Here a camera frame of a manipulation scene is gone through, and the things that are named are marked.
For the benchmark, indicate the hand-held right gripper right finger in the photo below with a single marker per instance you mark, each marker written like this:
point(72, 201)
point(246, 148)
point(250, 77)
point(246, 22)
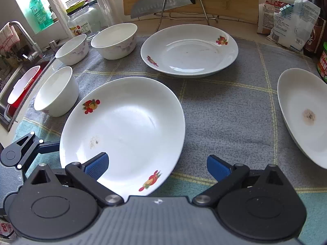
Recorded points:
point(217, 169)

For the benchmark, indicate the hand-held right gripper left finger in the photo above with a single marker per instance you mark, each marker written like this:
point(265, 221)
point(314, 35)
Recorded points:
point(98, 166)

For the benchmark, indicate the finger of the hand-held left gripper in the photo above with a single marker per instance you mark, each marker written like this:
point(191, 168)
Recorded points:
point(49, 148)

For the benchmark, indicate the white fruit print plate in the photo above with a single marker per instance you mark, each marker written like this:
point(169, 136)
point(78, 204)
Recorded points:
point(127, 122)
point(189, 46)

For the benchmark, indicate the white floral bowl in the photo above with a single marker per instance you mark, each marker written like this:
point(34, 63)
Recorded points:
point(55, 89)
point(115, 35)
point(71, 48)

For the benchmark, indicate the white stained plate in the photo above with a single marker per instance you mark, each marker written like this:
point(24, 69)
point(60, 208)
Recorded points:
point(299, 99)

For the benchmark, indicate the red plastic basin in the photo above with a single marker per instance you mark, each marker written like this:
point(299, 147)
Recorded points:
point(12, 108)

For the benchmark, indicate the pile of colourful packets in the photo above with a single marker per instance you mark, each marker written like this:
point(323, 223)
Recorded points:
point(5, 231)

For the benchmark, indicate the grey checked cloth mat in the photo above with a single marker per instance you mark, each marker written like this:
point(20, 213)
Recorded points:
point(224, 107)

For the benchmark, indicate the steel sink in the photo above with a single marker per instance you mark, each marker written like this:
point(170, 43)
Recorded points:
point(5, 89)

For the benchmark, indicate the small metal sink knob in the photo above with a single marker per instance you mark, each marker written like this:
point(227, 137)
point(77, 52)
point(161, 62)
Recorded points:
point(53, 44)

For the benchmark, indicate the steel faucet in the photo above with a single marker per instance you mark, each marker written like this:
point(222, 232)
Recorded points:
point(25, 35)

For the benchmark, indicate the checked dishcloth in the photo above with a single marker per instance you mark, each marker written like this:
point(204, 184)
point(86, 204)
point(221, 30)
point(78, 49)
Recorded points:
point(9, 38)

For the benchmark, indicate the glass jar with lid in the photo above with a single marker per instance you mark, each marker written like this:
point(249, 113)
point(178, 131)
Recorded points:
point(84, 20)

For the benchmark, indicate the green soap bottle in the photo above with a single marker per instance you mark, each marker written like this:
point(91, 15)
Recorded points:
point(38, 12)

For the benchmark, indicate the green lid jar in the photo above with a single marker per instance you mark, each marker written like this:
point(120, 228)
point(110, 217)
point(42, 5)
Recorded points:
point(323, 63)

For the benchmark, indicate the stack of clear plastic cups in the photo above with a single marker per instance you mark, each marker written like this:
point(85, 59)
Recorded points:
point(102, 0)

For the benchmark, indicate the white pink printed bag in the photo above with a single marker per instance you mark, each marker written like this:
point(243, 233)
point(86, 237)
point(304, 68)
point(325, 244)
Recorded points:
point(265, 17)

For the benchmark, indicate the white blue printed bag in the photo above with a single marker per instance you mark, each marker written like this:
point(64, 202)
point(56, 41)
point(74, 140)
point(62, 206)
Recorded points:
point(293, 25)

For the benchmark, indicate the bamboo cutting board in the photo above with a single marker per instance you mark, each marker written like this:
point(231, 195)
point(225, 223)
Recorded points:
point(230, 5)

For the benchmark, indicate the dark sauce bottle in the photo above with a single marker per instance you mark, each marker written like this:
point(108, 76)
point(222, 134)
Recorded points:
point(319, 30)

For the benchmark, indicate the teal binder clip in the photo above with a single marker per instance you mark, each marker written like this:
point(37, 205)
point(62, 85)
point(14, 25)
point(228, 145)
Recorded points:
point(286, 9)

